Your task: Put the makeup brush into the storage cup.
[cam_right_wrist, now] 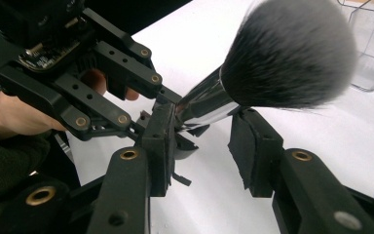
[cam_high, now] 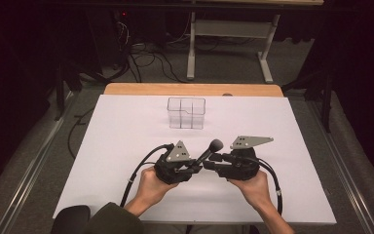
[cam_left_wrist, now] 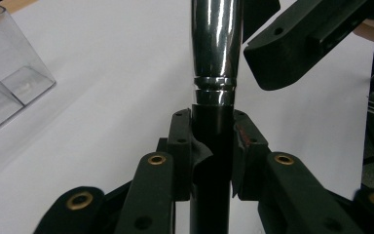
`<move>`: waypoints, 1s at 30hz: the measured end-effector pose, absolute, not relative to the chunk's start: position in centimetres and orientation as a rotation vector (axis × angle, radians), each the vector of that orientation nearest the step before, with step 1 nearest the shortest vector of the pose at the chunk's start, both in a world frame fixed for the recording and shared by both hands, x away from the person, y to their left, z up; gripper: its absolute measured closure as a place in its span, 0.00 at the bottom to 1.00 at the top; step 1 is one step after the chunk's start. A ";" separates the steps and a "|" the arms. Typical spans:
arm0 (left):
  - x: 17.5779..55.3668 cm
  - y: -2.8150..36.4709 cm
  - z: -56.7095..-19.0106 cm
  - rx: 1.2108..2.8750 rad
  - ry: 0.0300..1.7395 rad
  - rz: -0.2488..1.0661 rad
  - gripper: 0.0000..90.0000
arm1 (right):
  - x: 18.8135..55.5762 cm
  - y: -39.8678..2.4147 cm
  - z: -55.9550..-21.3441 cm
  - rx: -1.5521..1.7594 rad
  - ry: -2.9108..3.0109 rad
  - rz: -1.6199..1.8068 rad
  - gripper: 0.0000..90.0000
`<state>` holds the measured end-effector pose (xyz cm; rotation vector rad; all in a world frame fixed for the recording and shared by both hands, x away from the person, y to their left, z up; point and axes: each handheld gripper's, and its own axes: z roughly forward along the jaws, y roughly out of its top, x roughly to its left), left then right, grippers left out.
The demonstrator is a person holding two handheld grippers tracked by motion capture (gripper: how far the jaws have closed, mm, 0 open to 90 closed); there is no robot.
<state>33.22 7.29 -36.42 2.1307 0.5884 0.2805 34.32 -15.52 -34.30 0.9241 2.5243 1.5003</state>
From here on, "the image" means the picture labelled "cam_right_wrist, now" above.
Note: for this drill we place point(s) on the white table cover board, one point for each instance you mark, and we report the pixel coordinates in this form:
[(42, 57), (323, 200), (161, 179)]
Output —
[(207, 204)]

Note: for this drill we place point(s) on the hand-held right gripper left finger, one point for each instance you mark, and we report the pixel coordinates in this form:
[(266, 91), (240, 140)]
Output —
[(133, 191)]

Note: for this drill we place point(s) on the black makeup brush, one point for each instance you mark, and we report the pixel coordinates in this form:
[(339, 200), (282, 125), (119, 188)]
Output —
[(289, 55)]

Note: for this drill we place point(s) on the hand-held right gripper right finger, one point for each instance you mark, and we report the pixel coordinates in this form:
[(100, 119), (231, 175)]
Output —
[(305, 201)]

